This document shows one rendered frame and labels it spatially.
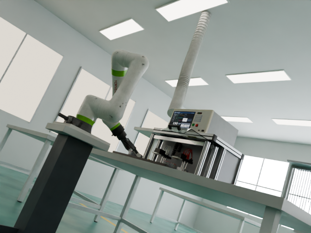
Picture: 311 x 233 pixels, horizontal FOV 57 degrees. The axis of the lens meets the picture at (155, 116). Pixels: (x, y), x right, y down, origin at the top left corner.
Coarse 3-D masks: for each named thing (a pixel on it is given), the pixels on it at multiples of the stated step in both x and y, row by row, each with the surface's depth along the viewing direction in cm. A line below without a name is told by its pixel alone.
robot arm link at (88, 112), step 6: (90, 96) 185; (84, 102) 184; (90, 102) 183; (96, 102) 182; (84, 108) 182; (90, 108) 182; (96, 108) 181; (78, 114) 182; (84, 114) 181; (90, 114) 182; (96, 114) 182; (84, 120) 181; (90, 120) 182
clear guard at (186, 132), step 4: (164, 128) 211; (172, 128) 207; (176, 128) 204; (180, 128) 202; (184, 128) 200; (176, 132) 196; (180, 132) 193; (184, 132) 192; (188, 132) 206; (192, 132) 202; (196, 132) 199; (184, 136) 223; (188, 136) 218; (192, 136) 214; (196, 136) 209; (200, 136) 204; (192, 140) 225; (196, 140) 220; (200, 140) 215; (204, 140) 211; (208, 140) 207
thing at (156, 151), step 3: (156, 150) 234; (159, 150) 231; (162, 150) 232; (156, 153) 229; (159, 153) 231; (162, 153) 232; (162, 156) 239; (165, 156) 234; (168, 156) 236; (165, 159) 236
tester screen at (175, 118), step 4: (176, 112) 250; (180, 112) 246; (184, 112) 243; (188, 112) 239; (192, 112) 236; (176, 116) 248; (180, 116) 244; (184, 116) 241; (188, 116) 237; (192, 116) 234; (172, 120) 250; (176, 120) 246; (180, 120) 242; (172, 124) 247; (180, 124) 240
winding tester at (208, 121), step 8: (200, 112) 229; (208, 112) 223; (192, 120) 232; (200, 120) 226; (208, 120) 220; (216, 120) 224; (224, 120) 231; (192, 128) 228; (200, 128) 222; (208, 128) 218; (216, 128) 225; (224, 128) 232; (232, 128) 238; (224, 136) 232; (232, 136) 239; (232, 144) 239
